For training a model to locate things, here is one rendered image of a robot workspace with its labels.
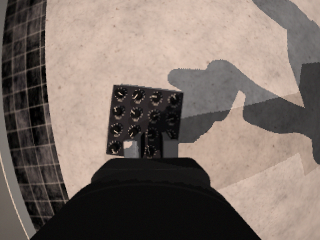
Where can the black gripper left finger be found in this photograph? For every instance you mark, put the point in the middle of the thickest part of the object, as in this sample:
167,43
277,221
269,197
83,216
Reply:
135,147

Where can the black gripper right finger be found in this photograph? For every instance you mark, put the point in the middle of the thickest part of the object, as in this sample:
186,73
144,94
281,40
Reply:
168,147

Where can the black knob box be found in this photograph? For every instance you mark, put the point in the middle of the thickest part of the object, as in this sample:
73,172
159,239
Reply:
126,121

